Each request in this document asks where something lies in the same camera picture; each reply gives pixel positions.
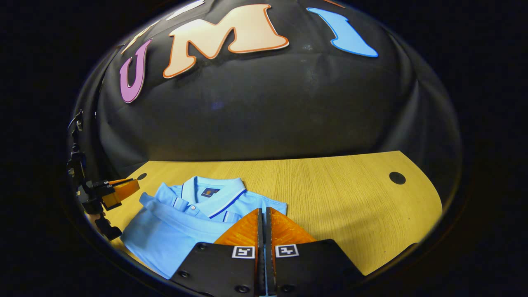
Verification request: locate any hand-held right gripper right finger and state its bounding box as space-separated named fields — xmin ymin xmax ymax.
xmin=265 ymin=207 xmax=365 ymax=297

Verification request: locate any black backdrop cloth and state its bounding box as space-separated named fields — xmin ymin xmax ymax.
xmin=68 ymin=0 xmax=462 ymax=194

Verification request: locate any light blue T-shirt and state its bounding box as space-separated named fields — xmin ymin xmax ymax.
xmin=120 ymin=175 xmax=288 ymax=295

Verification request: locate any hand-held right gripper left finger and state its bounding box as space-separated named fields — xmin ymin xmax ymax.
xmin=170 ymin=207 xmax=265 ymax=297

